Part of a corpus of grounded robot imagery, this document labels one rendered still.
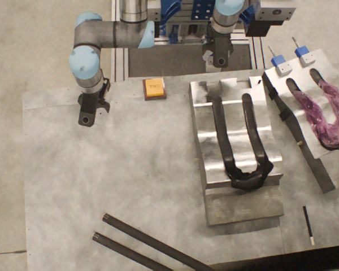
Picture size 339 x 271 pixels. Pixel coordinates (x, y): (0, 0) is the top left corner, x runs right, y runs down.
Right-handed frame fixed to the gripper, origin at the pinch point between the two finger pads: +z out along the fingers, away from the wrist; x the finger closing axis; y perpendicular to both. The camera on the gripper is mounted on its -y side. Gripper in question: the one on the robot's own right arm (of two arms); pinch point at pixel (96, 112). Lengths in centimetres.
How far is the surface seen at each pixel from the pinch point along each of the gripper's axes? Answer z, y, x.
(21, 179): 95, -18, 51
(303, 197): 15, -7, -77
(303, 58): 7, 43, -66
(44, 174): 14.8, -22.4, 14.7
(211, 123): 6.4, 8.7, -37.8
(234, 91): 5.8, 22.4, -42.9
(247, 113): 7, 16, -49
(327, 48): 95, 110, -104
